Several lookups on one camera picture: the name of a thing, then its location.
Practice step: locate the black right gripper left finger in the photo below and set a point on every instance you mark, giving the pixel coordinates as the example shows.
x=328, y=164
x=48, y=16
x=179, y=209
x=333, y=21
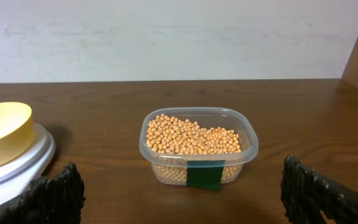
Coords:
x=58, y=200

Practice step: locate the soybeans in container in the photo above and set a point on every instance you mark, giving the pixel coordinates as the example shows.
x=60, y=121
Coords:
x=175, y=137

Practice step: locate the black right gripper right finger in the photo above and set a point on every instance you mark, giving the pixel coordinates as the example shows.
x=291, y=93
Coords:
x=310, y=197

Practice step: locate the clear plastic container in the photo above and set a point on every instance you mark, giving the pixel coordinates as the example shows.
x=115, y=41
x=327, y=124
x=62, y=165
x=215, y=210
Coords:
x=206, y=117

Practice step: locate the yellow bowl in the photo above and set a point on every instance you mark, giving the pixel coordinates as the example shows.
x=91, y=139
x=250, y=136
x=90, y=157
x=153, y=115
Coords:
x=16, y=130

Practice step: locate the green tape piece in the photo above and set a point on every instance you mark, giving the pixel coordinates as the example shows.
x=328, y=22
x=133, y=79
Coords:
x=205, y=174

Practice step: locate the white kitchen scale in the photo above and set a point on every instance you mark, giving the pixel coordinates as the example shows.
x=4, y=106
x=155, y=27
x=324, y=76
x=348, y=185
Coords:
x=16, y=175

